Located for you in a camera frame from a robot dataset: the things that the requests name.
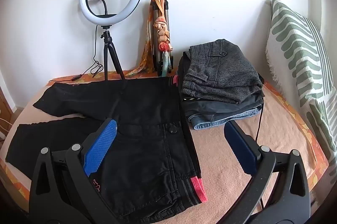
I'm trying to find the black pants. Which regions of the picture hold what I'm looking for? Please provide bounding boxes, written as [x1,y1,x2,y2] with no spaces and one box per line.
[5,77,194,222]

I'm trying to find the black pink striped cloth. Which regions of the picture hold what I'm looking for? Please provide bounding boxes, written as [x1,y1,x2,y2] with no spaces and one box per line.
[164,75,208,207]

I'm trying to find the blue jeans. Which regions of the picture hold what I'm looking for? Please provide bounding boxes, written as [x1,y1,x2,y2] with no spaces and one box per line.
[188,104,264,130]

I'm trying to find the orange patterned scarf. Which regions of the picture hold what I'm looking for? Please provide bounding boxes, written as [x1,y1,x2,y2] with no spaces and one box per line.
[135,0,175,77]

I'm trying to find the black ring light cable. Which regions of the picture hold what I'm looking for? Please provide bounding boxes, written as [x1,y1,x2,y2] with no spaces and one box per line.
[50,25,106,82]

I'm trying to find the folded metal tripod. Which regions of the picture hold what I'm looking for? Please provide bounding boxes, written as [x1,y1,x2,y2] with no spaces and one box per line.
[150,0,175,78]

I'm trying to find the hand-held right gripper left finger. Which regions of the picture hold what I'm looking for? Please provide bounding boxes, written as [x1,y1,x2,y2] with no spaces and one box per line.
[29,119,119,224]

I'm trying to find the grey houndstooth pants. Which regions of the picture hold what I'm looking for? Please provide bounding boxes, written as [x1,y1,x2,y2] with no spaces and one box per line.
[183,39,264,104]

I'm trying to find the thin black cable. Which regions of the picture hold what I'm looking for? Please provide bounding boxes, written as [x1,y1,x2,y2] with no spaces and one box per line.
[254,104,267,216]

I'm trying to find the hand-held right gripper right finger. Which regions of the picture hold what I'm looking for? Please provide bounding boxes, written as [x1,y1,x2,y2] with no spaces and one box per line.
[224,121,316,224]

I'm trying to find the green white striped pillow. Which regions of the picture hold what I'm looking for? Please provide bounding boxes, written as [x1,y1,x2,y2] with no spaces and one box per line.
[265,0,337,161]

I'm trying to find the dark grey pants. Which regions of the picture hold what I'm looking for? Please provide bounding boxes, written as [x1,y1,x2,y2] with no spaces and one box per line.
[178,52,264,122]

